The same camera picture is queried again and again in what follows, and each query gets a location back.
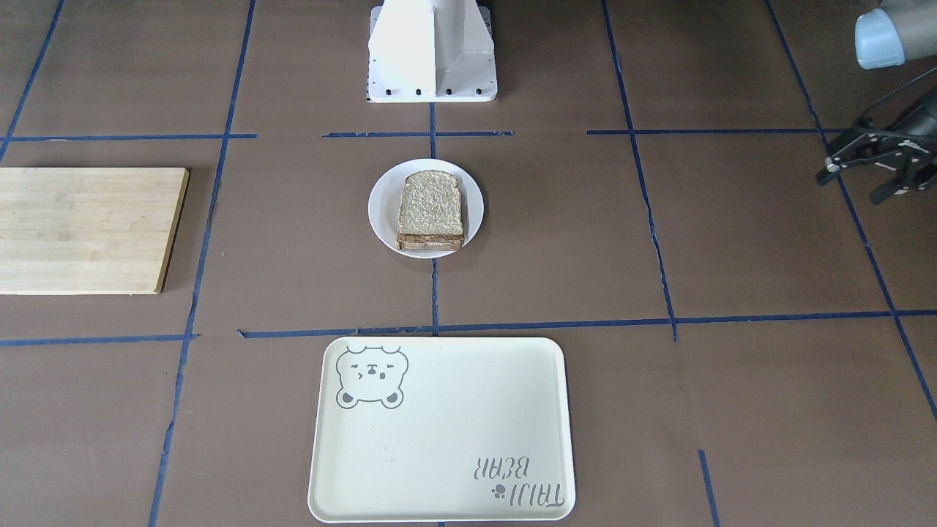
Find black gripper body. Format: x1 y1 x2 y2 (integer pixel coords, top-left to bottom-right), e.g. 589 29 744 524
906 102 936 157

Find bread slice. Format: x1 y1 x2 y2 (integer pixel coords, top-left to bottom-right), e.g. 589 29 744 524
395 233 464 253
398 170 464 236

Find white round plate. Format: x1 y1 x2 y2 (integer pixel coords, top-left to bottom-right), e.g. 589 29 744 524
368 159 486 259

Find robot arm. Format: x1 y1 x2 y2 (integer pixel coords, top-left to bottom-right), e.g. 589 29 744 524
852 1 936 162

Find cream bear tray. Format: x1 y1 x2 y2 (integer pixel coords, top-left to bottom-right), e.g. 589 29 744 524
307 337 577 523

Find wooden cutting board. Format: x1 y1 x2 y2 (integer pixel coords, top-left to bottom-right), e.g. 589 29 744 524
1 168 190 296

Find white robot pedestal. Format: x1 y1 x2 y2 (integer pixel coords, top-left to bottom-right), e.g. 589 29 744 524
366 1 499 104

